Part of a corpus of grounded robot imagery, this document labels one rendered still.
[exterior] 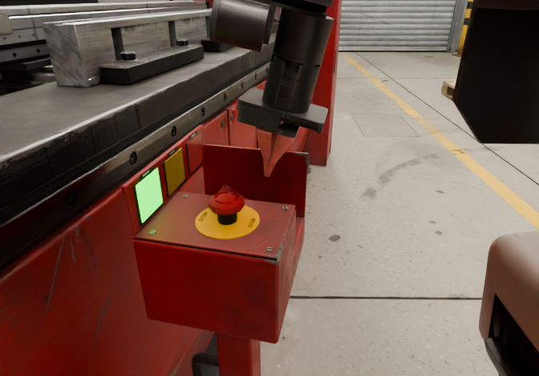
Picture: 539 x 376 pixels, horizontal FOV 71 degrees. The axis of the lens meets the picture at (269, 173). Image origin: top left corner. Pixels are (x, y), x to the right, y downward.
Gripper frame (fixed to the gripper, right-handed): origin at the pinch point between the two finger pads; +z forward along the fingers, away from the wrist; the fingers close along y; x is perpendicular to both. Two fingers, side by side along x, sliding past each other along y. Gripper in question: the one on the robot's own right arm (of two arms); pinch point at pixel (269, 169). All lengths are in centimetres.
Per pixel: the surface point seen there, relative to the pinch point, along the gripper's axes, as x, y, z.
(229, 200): 10.4, 2.1, -0.4
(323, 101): -180, -3, 39
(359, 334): -48, -37, 74
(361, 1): -730, -10, -8
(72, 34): -8.6, 34.7, -7.7
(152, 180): 10.3, 11.0, 0.1
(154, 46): -30.3, 32.5, -3.8
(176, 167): 4.6, 10.7, 1.1
